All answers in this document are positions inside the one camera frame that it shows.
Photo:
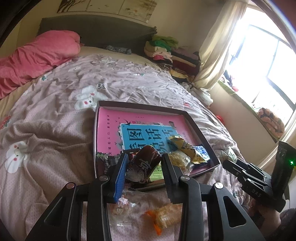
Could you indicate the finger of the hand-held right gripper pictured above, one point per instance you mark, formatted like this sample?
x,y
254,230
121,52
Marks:
x,y
254,191
240,168

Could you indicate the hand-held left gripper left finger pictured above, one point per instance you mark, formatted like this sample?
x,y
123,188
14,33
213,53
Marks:
x,y
120,176

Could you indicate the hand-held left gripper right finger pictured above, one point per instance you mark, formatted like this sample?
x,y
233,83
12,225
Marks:
x,y
168,176

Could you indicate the clear packet of crispy noodles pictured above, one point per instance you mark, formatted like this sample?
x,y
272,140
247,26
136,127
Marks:
x,y
179,161

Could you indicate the dark red snack packet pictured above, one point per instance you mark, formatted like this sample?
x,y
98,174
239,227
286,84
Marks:
x,y
144,162

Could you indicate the dark shallow cardboard box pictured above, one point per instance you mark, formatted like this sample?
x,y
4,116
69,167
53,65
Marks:
x,y
201,129

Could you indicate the person's right forearm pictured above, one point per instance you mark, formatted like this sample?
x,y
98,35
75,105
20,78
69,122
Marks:
x,y
286,220

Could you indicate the small green and white packet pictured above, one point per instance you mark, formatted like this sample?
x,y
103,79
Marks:
x,y
229,153

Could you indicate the brown chocolate bar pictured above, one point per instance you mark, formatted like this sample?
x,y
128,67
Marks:
x,y
104,164

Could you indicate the yellow snack packet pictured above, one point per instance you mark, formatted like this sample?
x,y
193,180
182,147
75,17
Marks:
x,y
185,148

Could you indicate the clear packet with red print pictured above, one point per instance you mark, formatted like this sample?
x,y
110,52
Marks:
x,y
120,208

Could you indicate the blue and white snack packet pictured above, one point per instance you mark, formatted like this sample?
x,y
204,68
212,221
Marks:
x,y
201,151

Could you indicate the orange cracker packet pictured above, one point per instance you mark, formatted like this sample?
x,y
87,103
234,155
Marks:
x,y
164,217

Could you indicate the pink and blue book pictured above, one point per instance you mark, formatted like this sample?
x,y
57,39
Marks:
x,y
108,129

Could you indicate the orange patterned cushion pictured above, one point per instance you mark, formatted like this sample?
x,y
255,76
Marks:
x,y
270,122

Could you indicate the hanging colourful clothes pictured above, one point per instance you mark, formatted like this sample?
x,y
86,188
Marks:
x,y
231,81

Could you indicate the printed pink quilt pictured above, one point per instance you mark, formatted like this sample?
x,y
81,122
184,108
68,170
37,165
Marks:
x,y
46,115

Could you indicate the window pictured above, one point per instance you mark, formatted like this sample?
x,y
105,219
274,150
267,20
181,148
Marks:
x,y
272,69

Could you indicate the pile of folded clothes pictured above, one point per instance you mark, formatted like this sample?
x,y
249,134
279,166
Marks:
x,y
175,58

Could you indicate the cream curtain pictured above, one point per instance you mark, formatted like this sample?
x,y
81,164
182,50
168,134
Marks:
x,y
215,46

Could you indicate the dark floral cloth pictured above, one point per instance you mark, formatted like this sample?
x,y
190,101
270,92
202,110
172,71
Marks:
x,y
118,49

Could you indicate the dark grey headboard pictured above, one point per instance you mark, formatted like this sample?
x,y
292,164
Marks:
x,y
99,32

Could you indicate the pink pillow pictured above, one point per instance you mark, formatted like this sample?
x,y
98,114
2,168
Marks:
x,y
30,62

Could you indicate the wall painting panel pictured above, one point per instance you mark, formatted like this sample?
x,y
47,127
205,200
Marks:
x,y
71,5
138,9
104,5

